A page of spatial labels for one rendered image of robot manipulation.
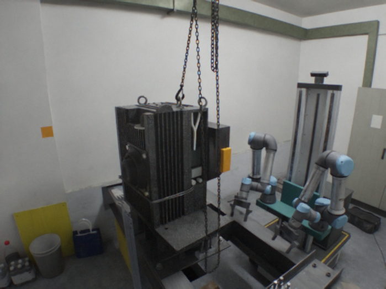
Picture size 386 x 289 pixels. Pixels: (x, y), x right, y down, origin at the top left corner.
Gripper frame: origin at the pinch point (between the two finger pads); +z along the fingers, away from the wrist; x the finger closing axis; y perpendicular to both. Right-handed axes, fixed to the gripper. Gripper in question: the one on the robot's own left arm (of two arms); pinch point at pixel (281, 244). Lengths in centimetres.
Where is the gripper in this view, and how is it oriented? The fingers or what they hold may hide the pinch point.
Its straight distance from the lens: 166.5
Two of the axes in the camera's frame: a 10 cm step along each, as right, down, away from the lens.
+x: 4.4, 3.8, -8.1
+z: -4.1, 8.9, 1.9
